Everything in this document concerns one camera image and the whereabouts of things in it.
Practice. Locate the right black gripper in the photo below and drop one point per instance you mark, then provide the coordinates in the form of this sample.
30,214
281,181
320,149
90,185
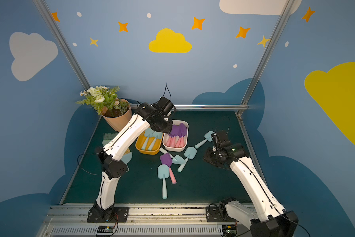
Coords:
212,158

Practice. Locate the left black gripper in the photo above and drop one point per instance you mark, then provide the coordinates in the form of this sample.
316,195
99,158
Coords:
164,127

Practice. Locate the blue pointed shovel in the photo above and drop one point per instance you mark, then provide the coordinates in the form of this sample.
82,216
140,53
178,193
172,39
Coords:
157,136

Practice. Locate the purple square shovel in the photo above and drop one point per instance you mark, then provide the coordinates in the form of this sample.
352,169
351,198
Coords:
173,141
175,130
167,160

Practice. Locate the purple pointed shovel pink handle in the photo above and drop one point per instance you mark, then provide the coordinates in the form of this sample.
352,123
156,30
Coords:
166,144

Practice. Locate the yellow plastic storage box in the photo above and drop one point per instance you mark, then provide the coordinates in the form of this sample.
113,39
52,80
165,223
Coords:
149,142

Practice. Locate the white plastic storage box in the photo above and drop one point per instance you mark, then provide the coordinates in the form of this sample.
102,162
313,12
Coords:
176,149

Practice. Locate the blue round shovel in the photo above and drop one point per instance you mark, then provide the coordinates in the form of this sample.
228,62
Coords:
163,174

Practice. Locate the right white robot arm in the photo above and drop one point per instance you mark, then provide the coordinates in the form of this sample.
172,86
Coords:
269,218

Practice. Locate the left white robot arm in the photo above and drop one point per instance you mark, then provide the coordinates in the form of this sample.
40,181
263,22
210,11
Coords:
110,156

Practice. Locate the potted artificial flower plant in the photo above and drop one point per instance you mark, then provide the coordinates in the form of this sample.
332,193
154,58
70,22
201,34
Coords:
116,111

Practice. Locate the blue shovel under purple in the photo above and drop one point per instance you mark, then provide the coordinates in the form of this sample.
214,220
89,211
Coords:
178,160

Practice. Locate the blue toy brush scoop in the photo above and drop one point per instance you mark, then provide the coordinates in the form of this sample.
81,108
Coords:
126,158

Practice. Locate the green toy rake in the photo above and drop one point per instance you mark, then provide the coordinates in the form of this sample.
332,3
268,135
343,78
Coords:
108,137

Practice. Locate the right circuit board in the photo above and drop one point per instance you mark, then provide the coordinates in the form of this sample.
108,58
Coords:
229,231

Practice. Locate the circuit board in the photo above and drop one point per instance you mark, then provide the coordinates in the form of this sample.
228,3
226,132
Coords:
229,231
105,230

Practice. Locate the left circuit board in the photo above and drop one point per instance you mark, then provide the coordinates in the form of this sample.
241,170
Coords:
105,230

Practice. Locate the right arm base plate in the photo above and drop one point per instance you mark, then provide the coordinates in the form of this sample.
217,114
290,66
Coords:
215,214

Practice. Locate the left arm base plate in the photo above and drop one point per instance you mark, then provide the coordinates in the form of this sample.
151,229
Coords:
111,215

